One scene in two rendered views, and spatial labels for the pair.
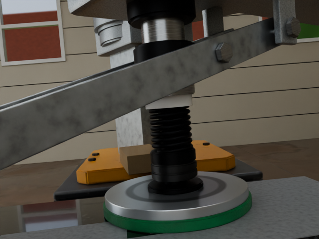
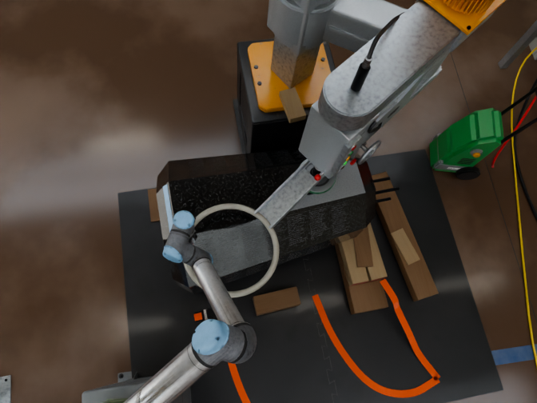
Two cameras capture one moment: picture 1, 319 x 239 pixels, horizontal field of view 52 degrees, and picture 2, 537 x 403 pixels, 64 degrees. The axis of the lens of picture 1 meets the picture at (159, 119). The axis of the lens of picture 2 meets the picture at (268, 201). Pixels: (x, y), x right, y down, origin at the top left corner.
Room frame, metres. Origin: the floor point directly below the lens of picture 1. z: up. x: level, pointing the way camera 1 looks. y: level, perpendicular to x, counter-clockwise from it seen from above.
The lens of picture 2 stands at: (-0.40, 0.50, 3.05)
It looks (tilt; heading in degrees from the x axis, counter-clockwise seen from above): 71 degrees down; 343
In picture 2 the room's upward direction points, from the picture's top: 12 degrees clockwise
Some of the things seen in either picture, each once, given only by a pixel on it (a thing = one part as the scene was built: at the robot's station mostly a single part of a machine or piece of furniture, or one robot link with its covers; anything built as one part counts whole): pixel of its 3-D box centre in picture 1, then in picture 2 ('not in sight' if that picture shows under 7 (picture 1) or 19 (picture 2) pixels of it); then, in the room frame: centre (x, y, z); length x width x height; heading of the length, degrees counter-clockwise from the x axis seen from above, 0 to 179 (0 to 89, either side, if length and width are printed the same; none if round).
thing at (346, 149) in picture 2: not in sight; (344, 155); (0.36, -0.03, 1.35); 0.08 x 0.03 x 0.28; 128
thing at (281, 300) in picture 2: not in sight; (276, 301); (-0.10, 0.22, 0.07); 0.30 x 0.12 x 0.12; 98
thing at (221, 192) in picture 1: (175, 190); (316, 174); (0.49, -0.02, 0.83); 0.21 x 0.21 x 0.01
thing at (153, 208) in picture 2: not in sight; (156, 204); (0.67, 1.01, 0.02); 0.25 x 0.10 x 0.01; 5
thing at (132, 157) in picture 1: (140, 157); (292, 105); (0.96, 0.07, 0.81); 0.20 x 0.10 x 0.05; 12
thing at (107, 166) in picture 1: (153, 156); (291, 73); (1.21, 0.03, 0.76); 0.49 x 0.49 x 0.05; 5
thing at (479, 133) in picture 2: not in sight; (478, 133); (0.88, -1.30, 0.43); 0.35 x 0.35 x 0.87; 80
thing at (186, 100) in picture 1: (168, 95); not in sight; (0.49, -0.02, 0.97); 0.07 x 0.07 x 0.04
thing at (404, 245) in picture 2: not in sight; (404, 246); (0.18, -0.74, 0.11); 0.25 x 0.10 x 0.01; 19
